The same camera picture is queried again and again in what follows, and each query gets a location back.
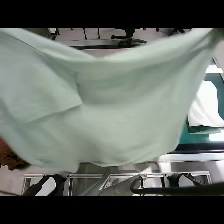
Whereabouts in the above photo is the pale green T-shirt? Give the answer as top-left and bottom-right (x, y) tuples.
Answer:
(0, 27), (224, 173)

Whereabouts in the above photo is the black office chair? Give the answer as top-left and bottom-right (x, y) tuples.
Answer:
(110, 27), (148, 48)

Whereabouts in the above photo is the white garment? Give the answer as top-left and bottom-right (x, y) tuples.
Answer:
(187, 79), (224, 128)

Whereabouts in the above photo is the brown garment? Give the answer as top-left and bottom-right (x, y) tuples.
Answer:
(0, 137), (32, 172)

